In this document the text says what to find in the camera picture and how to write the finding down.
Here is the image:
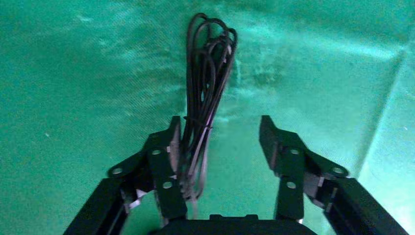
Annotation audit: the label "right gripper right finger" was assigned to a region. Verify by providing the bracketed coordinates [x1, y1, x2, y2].
[258, 115, 411, 235]

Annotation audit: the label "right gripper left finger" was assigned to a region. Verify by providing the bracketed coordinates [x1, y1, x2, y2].
[63, 115, 189, 235]

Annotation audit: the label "black cable bundle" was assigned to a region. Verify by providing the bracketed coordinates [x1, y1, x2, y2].
[176, 13, 239, 218]

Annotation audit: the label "green table cloth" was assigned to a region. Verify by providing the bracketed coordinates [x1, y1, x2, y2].
[0, 0, 415, 235]

